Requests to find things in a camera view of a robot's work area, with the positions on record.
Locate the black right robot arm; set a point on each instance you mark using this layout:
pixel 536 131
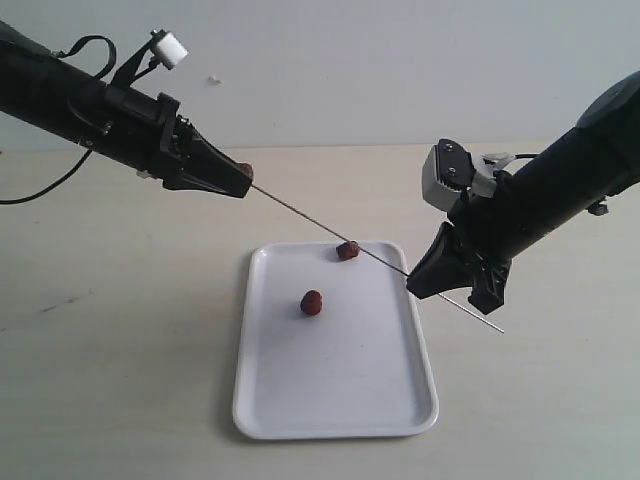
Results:
pixel 607 135

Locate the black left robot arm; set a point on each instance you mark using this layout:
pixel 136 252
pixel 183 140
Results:
pixel 41 89

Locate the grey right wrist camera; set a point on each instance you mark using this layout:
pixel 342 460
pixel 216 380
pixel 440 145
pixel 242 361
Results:
pixel 450 171

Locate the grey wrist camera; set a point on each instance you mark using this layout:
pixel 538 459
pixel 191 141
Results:
pixel 450 171
pixel 162 49

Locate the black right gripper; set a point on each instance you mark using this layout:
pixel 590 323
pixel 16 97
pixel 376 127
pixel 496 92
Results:
pixel 540 197

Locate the dark red berry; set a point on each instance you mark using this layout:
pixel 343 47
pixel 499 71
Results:
pixel 347 250
pixel 247 169
pixel 311 303

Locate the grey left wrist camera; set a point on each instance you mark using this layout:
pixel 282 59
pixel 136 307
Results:
pixel 162 49

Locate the white rectangular plastic tray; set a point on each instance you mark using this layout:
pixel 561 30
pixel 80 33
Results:
pixel 358 369

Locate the thin metal skewer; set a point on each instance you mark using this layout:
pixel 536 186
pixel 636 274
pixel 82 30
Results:
pixel 395 268

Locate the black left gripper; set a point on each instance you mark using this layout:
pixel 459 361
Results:
pixel 150 136

